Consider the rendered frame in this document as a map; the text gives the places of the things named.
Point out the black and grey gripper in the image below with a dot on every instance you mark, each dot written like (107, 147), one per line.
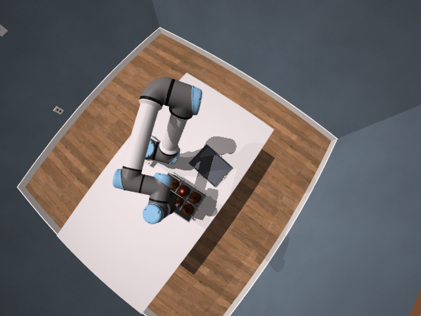
(171, 201)

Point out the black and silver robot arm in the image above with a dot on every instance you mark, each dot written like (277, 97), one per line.
(184, 101)

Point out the dark grey bottle crate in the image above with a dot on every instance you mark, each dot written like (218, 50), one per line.
(179, 209)

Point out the brown bottle with red cap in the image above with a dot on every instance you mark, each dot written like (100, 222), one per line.
(181, 191)

